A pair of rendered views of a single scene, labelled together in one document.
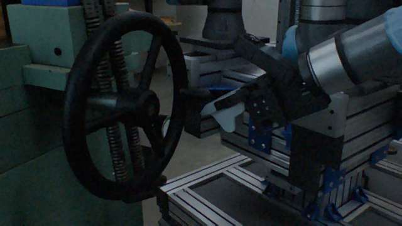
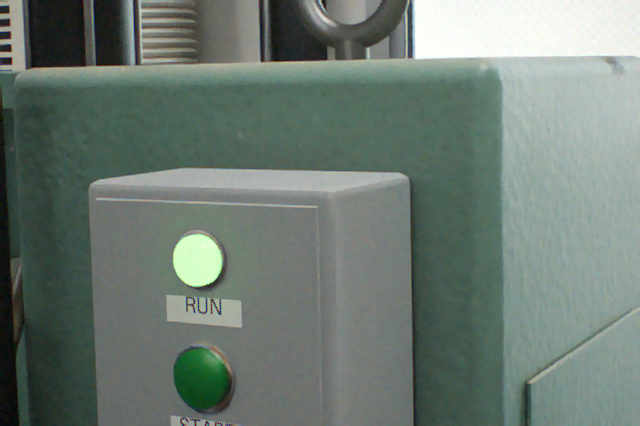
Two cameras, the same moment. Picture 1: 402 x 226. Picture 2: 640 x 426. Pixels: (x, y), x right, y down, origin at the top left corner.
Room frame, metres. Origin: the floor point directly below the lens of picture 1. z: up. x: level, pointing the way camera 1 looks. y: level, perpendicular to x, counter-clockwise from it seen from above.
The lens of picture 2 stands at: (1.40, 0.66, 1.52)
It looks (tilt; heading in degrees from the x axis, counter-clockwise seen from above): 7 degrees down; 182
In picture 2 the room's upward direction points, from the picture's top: 1 degrees counter-clockwise
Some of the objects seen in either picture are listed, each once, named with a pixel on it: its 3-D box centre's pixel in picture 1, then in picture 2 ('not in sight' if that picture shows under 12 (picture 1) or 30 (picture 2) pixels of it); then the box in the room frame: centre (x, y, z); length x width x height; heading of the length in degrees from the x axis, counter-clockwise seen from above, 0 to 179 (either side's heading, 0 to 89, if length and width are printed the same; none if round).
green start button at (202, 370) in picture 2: not in sight; (200, 378); (0.99, 0.61, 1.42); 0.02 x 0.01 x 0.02; 63
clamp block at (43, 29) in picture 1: (73, 31); not in sight; (0.62, 0.22, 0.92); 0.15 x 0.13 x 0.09; 153
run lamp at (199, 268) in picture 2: not in sight; (196, 260); (0.99, 0.61, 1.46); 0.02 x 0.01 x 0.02; 63
